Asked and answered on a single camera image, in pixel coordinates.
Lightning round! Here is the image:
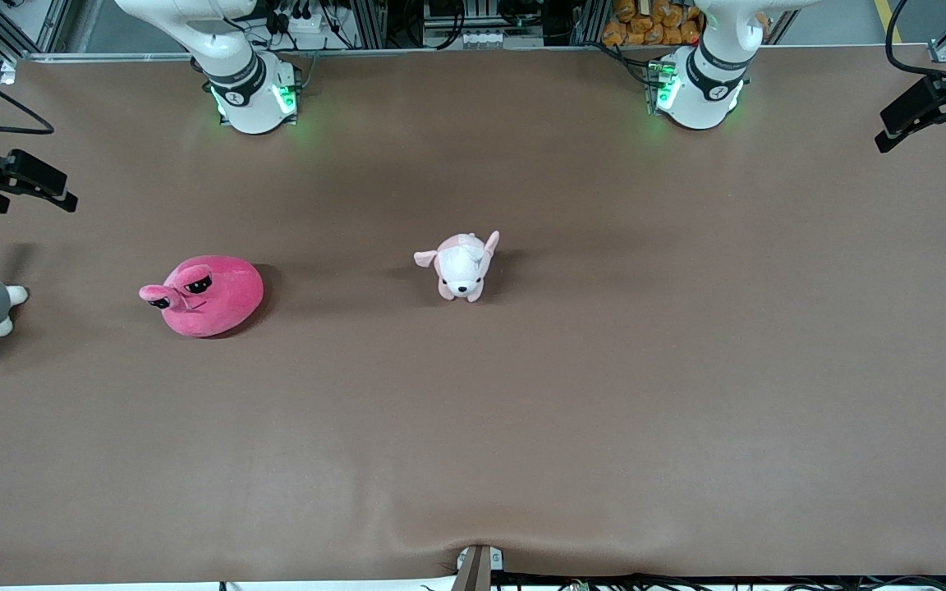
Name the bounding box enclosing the round pink plush toy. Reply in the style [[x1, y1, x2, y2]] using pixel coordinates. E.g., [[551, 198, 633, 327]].
[[139, 255, 265, 338]]

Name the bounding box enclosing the pile of orange snack bags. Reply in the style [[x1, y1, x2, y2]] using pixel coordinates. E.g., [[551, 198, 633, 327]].
[[602, 0, 771, 48]]

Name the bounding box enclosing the white power strip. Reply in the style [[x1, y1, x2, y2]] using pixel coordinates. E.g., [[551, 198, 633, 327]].
[[284, 4, 326, 34]]

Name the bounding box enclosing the white and pink plush dog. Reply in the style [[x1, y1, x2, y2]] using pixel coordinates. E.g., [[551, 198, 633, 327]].
[[414, 231, 501, 304]]

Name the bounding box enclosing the brown table mat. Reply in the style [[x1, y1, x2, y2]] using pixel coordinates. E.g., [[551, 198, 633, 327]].
[[0, 45, 946, 588]]

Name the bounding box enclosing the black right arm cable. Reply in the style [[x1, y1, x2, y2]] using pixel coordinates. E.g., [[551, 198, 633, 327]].
[[0, 53, 56, 137]]

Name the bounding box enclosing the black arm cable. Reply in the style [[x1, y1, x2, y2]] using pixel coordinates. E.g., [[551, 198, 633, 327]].
[[885, 0, 946, 83], [0, 53, 56, 137]]

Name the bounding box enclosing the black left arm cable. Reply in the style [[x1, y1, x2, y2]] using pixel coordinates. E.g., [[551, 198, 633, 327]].
[[885, 0, 946, 83]]

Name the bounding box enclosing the aluminium table edge rail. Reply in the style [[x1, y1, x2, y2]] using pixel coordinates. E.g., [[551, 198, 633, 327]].
[[9, 43, 946, 63]]

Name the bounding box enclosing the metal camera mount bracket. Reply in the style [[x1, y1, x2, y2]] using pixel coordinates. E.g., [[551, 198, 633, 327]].
[[452, 544, 504, 591]]

